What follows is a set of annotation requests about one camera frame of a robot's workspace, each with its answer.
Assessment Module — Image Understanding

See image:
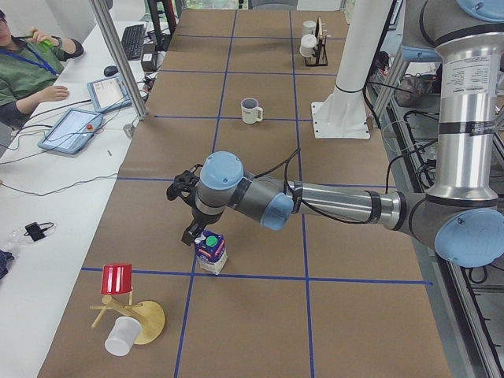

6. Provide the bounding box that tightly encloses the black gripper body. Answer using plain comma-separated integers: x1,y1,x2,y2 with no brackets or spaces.
190,206,224,230

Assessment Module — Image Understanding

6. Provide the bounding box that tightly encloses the blue white milk carton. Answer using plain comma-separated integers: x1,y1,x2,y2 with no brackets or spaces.
194,230,228,275

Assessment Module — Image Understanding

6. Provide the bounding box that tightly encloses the white mug with dark inside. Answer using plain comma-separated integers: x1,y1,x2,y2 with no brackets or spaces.
240,98,264,124

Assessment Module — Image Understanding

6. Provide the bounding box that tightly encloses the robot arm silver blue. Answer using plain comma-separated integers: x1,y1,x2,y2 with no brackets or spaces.
167,1,503,268

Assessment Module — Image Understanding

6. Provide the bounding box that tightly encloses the red plastic cup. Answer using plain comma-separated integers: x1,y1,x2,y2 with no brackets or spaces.
100,262,133,295

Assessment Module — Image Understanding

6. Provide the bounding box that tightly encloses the wooden cup tree stand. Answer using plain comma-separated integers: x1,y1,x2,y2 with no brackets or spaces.
89,289,166,347

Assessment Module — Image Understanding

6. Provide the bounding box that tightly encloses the white plastic cup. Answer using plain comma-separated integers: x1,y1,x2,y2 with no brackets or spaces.
104,316,142,357

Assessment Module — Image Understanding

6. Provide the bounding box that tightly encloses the person left hand on table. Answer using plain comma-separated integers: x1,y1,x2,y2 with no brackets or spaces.
39,86,69,102

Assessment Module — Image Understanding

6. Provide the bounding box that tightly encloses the person right hand raised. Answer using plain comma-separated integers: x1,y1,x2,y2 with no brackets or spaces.
30,28,60,47

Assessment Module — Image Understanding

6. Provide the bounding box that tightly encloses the small metal cylinder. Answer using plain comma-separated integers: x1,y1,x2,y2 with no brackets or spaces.
123,124,135,139

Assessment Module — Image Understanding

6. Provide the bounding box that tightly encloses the teach pendant far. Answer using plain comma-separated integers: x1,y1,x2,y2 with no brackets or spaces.
87,74,132,113

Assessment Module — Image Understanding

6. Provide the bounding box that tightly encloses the teach pendant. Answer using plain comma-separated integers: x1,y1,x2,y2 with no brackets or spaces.
87,74,132,113
38,108,104,155

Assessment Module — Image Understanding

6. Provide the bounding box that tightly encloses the teach pendant near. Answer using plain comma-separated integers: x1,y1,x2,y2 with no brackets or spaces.
38,108,104,155

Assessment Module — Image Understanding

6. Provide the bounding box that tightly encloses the black computer mouse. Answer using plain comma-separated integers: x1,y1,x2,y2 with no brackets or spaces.
103,65,118,77

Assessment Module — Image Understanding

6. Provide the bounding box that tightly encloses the clear plastic wrapper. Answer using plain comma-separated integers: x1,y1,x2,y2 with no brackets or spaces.
7,227,33,250

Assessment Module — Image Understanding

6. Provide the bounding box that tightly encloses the black power box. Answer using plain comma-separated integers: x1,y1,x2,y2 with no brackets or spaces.
140,43,163,72

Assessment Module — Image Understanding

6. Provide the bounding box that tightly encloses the black keyboard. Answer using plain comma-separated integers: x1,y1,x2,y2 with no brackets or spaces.
121,24,145,61

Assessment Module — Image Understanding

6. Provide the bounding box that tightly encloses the white mug front on rack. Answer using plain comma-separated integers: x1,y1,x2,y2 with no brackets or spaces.
299,34,317,57

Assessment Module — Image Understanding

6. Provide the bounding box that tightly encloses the white mug on rack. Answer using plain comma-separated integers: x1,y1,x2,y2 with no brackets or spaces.
299,34,317,57
302,20,317,36

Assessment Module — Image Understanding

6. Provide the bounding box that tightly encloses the white mug rear on rack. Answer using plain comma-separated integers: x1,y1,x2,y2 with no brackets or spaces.
302,20,317,36

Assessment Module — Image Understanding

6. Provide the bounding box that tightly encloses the person in green shirt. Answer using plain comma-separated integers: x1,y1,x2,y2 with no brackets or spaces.
1,13,84,130

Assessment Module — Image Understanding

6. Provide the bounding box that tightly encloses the green object in hand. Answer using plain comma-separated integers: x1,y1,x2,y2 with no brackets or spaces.
22,31,57,49

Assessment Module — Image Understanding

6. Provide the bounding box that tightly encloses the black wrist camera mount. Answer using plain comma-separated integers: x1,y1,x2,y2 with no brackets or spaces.
166,164,202,203

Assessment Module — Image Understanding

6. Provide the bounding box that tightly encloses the black adapter with cable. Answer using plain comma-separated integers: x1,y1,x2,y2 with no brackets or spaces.
24,222,54,242

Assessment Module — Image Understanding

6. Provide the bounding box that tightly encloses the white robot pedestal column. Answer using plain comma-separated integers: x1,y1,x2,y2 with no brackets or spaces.
312,0,395,139

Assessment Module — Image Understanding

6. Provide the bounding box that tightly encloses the black wire mug rack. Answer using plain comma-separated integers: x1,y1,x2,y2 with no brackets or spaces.
304,17,328,67

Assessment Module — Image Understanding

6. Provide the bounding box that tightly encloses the aluminium frame post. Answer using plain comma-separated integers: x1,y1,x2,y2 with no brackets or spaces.
90,0,147,120

